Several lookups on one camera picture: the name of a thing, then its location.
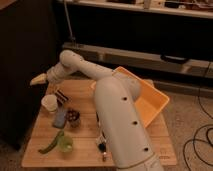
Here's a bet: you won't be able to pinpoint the orange plastic bin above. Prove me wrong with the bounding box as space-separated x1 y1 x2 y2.
92 67 169 131

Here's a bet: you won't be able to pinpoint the metal pole stand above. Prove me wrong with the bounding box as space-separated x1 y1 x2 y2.
63 0 76 44

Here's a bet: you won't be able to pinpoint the green bean pod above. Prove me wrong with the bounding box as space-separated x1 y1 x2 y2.
38 130 64 154

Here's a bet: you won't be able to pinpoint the white paper cup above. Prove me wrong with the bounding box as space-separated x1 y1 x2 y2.
41 94 58 112

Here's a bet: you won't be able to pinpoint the black floor cables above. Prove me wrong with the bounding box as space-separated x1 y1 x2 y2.
182 61 213 171

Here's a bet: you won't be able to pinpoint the dark patterned cup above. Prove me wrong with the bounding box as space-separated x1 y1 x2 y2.
66 109 80 128

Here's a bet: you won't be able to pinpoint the striped brown chocolate block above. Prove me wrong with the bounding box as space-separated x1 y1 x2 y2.
54 90 69 104

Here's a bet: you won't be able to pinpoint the low wooden shelf rail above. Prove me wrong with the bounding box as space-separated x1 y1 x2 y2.
62 42 213 79

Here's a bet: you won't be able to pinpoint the green plastic cup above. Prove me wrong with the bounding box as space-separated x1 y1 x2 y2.
58 136 73 153

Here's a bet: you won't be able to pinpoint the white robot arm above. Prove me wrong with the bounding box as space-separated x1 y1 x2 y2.
30 50 164 171

